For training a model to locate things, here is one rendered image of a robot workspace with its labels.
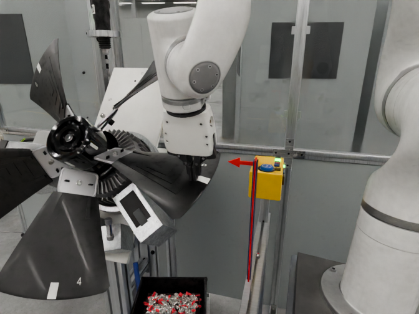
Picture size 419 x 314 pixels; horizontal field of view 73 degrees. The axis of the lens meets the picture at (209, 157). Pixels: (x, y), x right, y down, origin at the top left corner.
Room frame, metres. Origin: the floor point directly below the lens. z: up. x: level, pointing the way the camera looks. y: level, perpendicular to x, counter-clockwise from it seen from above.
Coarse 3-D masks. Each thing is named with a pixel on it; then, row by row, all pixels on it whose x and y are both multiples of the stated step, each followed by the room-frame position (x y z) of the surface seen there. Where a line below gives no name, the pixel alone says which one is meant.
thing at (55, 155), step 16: (64, 128) 0.68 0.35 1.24; (80, 128) 0.67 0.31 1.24; (96, 128) 0.70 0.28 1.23; (48, 144) 0.65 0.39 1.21; (64, 144) 0.66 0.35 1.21; (80, 144) 0.65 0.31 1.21; (96, 144) 0.66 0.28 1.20; (112, 144) 0.74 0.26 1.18; (64, 160) 0.62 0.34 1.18; (80, 160) 0.64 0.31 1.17
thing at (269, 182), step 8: (264, 160) 0.91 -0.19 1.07; (272, 160) 0.91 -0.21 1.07; (264, 176) 0.80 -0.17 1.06; (272, 176) 0.79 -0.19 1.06; (280, 176) 0.79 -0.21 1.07; (264, 184) 0.80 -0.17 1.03; (272, 184) 0.79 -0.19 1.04; (280, 184) 0.78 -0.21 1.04; (248, 192) 0.81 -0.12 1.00; (256, 192) 0.80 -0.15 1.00; (264, 192) 0.80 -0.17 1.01; (272, 192) 0.79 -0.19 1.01; (280, 192) 0.78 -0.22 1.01
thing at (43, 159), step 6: (36, 150) 0.69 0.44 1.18; (42, 150) 0.69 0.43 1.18; (36, 156) 0.69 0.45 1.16; (42, 156) 0.70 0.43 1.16; (48, 156) 0.70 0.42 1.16; (42, 162) 0.70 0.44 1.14; (54, 162) 0.70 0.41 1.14; (48, 168) 0.70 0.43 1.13; (54, 168) 0.70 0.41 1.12; (60, 168) 0.70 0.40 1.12; (48, 174) 0.70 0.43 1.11; (54, 174) 0.70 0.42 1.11
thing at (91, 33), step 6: (90, 0) 0.70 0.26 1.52; (90, 6) 0.70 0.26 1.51; (90, 30) 0.65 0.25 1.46; (96, 30) 0.65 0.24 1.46; (102, 30) 0.65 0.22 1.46; (108, 30) 0.66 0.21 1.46; (90, 36) 0.66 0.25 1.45; (96, 36) 0.66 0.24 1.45; (102, 36) 0.66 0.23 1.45; (108, 36) 0.66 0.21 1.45; (114, 36) 0.66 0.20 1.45
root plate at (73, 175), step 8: (64, 168) 0.64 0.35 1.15; (64, 176) 0.63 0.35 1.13; (72, 176) 0.64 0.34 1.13; (80, 176) 0.66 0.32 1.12; (88, 176) 0.67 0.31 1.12; (96, 176) 0.68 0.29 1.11; (64, 184) 0.62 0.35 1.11; (72, 184) 0.63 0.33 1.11; (96, 184) 0.66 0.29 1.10; (64, 192) 0.61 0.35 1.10; (72, 192) 0.62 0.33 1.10; (80, 192) 0.63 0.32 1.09; (88, 192) 0.64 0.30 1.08; (96, 192) 0.65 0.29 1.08
